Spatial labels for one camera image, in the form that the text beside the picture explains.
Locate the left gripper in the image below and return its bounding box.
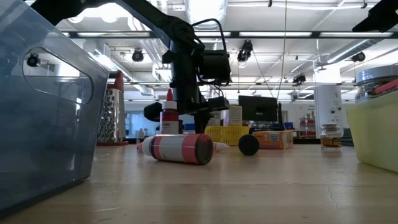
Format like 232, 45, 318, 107
144, 60, 231, 134

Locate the red Froot Loops cereal box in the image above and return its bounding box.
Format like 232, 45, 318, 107
207, 110, 222, 127

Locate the red food colouring bottle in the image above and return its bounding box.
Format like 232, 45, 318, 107
160, 88, 180, 135
136, 133, 215, 166

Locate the yellow Corn Pops cereal box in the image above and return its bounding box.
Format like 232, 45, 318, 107
229, 105, 243, 127

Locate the red smoked paprika tin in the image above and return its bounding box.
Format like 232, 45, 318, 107
374, 79, 398, 95

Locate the orange Mini Wheats cereal box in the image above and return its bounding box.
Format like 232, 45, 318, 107
252, 129, 295, 150

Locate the small glass spice jar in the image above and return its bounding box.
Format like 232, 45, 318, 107
320, 123, 343, 151

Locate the small shelf with items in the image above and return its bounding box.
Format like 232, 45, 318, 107
298, 116, 315, 138

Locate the yellow plastic basket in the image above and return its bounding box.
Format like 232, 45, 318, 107
204, 125, 251, 146

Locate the purple food colouring bottle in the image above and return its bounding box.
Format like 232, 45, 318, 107
238, 134, 261, 157

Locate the black computer monitor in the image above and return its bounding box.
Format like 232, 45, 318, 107
238, 95, 282, 128

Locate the glass jar with silver lid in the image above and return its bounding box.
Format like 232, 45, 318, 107
354, 64, 398, 104

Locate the white round column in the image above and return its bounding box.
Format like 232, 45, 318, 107
313, 85, 343, 138

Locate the yellow translucent plastic bin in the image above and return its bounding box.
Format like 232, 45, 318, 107
346, 90, 398, 174

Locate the grey translucent plastic bin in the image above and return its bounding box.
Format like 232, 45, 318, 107
0, 0, 109, 218

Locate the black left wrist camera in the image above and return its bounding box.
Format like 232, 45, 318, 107
198, 49, 231, 85

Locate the black overhead camera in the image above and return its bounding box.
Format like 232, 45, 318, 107
236, 39, 254, 63

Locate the metal box grater red handle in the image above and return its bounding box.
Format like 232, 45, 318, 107
98, 70, 129, 147

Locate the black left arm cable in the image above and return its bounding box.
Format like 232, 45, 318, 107
190, 17, 233, 98

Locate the black overhead frame beam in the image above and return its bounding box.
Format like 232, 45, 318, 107
60, 30, 398, 40

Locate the silver ventilation duct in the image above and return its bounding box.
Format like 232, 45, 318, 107
185, 0, 228, 63

